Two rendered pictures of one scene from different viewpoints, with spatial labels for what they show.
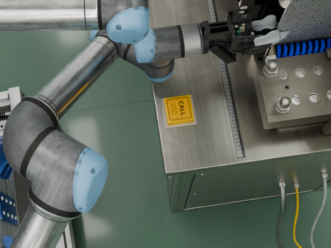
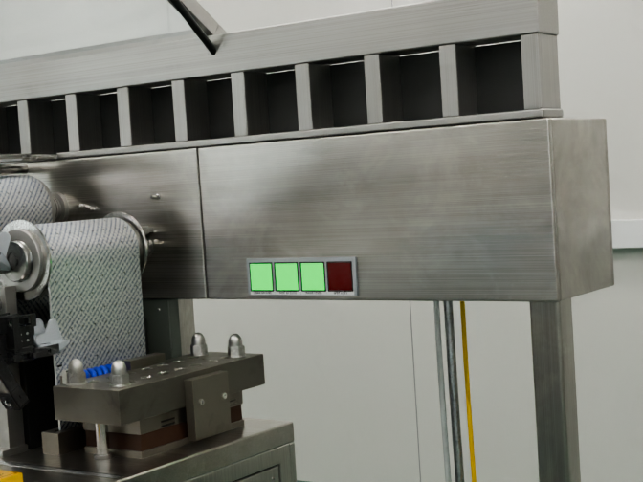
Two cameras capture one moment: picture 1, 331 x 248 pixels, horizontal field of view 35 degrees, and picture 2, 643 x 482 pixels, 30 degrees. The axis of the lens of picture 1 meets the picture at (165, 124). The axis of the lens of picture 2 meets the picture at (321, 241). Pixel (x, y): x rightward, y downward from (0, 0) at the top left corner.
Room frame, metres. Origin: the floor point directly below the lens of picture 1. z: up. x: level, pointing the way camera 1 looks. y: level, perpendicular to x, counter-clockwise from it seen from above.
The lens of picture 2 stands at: (-1.30, 0.92, 1.37)
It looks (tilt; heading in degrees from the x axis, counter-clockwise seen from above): 3 degrees down; 315
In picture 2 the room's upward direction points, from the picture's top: 4 degrees counter-clockwise
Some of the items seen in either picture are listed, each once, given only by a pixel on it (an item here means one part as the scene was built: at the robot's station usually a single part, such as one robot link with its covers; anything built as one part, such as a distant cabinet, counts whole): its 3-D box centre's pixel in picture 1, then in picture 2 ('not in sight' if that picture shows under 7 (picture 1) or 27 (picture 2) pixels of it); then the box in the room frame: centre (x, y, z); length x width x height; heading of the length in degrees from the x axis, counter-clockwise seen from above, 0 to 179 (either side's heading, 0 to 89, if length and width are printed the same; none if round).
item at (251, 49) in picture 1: (252, 44); (36, 351); (0.54, -0.20, 1.09); 0.09 x 0.05 x 0.02; 99
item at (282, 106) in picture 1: (284, 103); (119, 372); (0.41, -0.28, 1.05); 0.04 x 0.04 x 0.04
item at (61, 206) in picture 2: not in sight; (45, 209); (0.93, -0.48, 1.34); 0.07 x 0.07 x 0.07; 10
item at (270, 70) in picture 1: (271, 66); (76, 371); (0.51, -0.25, 1.05); 0.04 x 0.04 x 0.04
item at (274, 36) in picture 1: (273, 35); (53, 335); (0.56, -0.24, 1.12); 0.09 x 0.03 x 0.06; 99
